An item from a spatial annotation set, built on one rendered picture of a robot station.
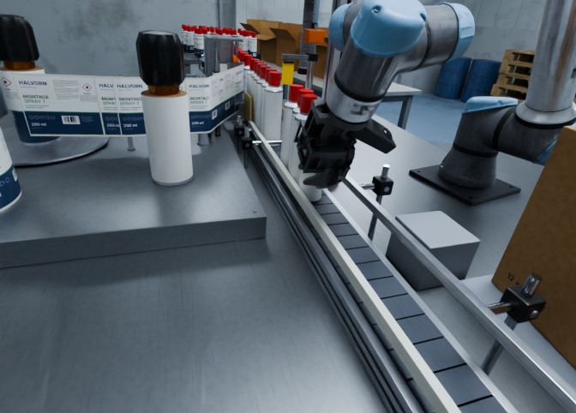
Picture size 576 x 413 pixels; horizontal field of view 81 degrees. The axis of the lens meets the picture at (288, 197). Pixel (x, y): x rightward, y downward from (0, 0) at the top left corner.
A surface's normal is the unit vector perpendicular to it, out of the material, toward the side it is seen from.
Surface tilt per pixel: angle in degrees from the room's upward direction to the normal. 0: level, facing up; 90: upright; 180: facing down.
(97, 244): 90
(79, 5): 90
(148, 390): 0
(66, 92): 90
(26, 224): 0
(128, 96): 90
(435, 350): 0
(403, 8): 30
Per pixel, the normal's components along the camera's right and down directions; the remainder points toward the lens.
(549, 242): -0.99, 0.00
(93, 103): 0.18, 0.48
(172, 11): 0.47, 0.45
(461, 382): 0.07, -0.88
